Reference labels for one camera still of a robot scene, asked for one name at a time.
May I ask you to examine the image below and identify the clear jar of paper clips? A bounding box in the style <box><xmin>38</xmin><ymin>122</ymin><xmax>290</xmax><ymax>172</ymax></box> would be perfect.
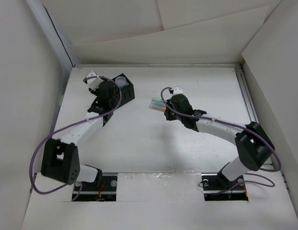
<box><xmin>115</xmin><ymin>76</ymin><xmax>128</xmax><ymax>89</ymax></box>

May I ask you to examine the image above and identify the orange highlighter marker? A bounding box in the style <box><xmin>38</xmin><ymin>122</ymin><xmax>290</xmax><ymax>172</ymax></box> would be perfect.
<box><xmin>149</xmin><ymin>104</ymin><xmax>166</xmax><ymax>112</ymax></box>

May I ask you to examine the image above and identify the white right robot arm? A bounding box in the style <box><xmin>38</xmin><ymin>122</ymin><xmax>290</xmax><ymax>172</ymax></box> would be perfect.
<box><xmin>164</xmin><ymin>93</ymin><xmax>276</xmax><ymax>189</ymax></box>

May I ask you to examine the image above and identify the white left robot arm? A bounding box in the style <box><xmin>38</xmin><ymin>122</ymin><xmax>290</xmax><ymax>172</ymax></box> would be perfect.
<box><xmin>41</xmin><ymin>80</ymin><xmax>120</xmax><ymax>190</ymax></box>

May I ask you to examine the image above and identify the black two-compartment organizer box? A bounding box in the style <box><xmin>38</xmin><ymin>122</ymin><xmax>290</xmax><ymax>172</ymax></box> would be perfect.
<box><xmin>112</xmin><ymin>73</ymin><xmax>135</xmax><ymax>107</ymax></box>

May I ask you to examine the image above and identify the green highlighter marker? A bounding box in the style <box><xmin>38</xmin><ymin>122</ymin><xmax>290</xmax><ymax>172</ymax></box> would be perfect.
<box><xmin>152</xmin><ymin>97</ymin><xmax>163</xmax><ymax>103</ymax></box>

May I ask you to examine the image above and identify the blue highlighter marker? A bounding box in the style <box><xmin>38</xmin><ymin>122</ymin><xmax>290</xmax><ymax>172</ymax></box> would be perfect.
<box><xmin>151</xmin><ymin>101</ymin><xmax>166</xmax><ymax>107</ymax></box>

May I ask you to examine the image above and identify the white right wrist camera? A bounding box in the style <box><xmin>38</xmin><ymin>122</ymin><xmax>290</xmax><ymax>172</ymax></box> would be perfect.
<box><xmin>169</xmin><ymin>86</ymin><xmax>183</xmax><ymax>96</ymax></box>

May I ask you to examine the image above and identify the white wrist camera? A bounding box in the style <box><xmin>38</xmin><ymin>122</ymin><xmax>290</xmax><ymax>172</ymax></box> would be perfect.
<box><xmin>83</xmin><ymin>70</ymin><xmax>103</xmax><ymax>90</ymax></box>
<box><xmin>169</xmin><ymin>86</ymin><xmax>183</xmax><ymax>96</ymax></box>

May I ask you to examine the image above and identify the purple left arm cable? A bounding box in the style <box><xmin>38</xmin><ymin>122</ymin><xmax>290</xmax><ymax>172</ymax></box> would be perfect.
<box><xmin>29</xmin><ymin>75</ymin><xmax>123</xmax><ymax>201</ymax></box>

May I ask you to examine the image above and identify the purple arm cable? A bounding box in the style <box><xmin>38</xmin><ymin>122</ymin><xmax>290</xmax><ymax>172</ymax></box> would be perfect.
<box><xmin>29</xmin><ymin>75</ymin><xmax>123</xmax><ymax>201</ymax></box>
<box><xmin>160</xmin><ymin>86</ymin><xmax>283</xmax><ymax>196</ymax></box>

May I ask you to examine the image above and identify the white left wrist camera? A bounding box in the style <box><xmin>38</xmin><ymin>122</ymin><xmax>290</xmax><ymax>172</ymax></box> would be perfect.
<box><xmin>83</xmin><ymin>70</ymin><xmax>103</xmax><ymax>90</ymax></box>

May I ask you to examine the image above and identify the aluminium rail back edge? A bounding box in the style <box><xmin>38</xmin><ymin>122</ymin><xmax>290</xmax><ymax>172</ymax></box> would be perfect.
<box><xmin>75</xmin><ymin>63</ymin><xmax>241</xmax><ymax>69</ymax></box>

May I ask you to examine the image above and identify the aluminium rail edge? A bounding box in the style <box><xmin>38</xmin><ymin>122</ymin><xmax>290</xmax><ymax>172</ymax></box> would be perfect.
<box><xmin>234</xmin><ymin>64</ymin><xmax>258</xmax><ymax>122</ymax></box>
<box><xmin>75</xmin><ymin>63</ymin><xmax>241</xmax><ymax>69</ymax></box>

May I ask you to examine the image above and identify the aluminium rail right edge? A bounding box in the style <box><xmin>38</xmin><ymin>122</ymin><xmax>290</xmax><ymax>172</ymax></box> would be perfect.
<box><xmin>234</xmin><ymin>64</ymin><xmax>258</xmax><ymax>122</ymax></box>

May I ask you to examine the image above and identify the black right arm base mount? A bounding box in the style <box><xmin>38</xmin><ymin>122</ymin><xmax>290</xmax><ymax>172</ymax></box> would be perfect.
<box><xmin>198</xmin><ymin>163</ymin><xmax>248</xmax><ymax>202</ymax></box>

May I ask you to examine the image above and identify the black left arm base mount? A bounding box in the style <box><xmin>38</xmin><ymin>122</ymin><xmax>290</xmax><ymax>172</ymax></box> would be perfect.
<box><xmin>72</xmin><ymin>168</ymin><xmax>118</xmax><ymax>202</ymax></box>

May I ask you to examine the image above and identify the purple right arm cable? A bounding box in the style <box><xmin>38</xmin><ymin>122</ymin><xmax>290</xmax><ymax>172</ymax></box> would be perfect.
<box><xmin>160</xmin><ymin>86</ymin><xmax>283</xmax><ymax>196</ymax></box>

